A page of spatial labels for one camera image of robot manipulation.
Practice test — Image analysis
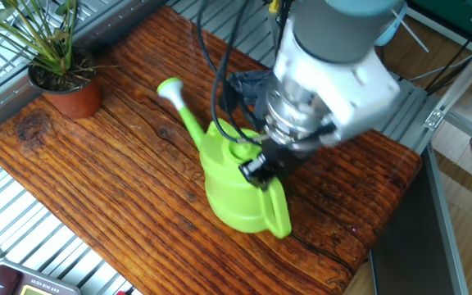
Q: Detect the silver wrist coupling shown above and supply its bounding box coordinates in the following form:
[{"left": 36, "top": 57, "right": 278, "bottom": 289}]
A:
[{"left": 261, "top": 76, "right": 340, "bottom": 153}]

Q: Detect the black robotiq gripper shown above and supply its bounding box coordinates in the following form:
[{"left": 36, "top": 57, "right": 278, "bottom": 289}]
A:
[{"left": 238, "top": 138, "right": 317, "bottom": 193}]

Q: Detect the aluminium profile frame beam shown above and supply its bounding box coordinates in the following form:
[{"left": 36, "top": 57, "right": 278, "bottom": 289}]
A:
[{"left": 423, "top": 24, "right": 472, "bottom": 153}]

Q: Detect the dark grey side panel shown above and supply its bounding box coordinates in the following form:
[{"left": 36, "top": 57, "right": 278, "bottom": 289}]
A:
[{"left": 368, "top": 146, "right": 470, "bottom": 295}]

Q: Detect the potted plant in terracotta pot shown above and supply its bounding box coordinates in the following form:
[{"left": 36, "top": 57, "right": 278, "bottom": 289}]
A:
[{"left": 0, "top": 0, "right": 119, "bottom": 121}]

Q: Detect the red tin box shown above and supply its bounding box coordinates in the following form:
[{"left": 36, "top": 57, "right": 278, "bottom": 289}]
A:
[{"left": 0, "top": 261, "right": 83, "bottom": 295}]

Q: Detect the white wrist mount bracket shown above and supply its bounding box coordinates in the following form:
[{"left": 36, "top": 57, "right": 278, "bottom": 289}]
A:
[{"left": 271, "top": 19, "right": 402, "bottom": 148}]

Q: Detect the dark grey crumpled towel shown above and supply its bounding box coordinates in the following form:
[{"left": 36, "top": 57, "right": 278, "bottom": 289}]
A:
[{"left": 226, "top": 69, "right": 279, "bottom": 120}]

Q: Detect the green plastic watering can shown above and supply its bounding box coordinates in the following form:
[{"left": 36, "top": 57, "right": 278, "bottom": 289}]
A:
[{"left": 156, "top": 76, "right": 293, "bottom": 240}]

